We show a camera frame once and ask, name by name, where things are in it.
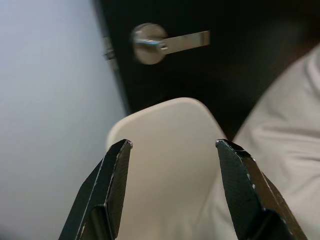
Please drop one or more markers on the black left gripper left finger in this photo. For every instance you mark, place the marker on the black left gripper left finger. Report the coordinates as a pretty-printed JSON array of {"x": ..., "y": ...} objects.
[{"x": 105, "y": 195}]

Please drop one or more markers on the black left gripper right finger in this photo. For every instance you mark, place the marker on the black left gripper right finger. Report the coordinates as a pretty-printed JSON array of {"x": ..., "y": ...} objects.
[{"x": 240, "y": 195}]

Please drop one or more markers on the pink pillow with coloured dots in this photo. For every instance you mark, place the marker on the pink pillow with coloured dots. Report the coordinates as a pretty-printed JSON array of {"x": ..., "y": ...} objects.
[{"x": 287, "y": 137}]

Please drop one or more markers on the white plastic chair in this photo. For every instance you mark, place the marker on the white plastic chair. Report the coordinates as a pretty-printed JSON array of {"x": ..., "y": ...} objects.
[{"x": 170, "y": 162}]

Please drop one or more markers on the black door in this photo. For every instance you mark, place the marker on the black door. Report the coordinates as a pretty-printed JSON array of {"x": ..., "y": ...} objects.
[{"x": 225, "y": 75}]

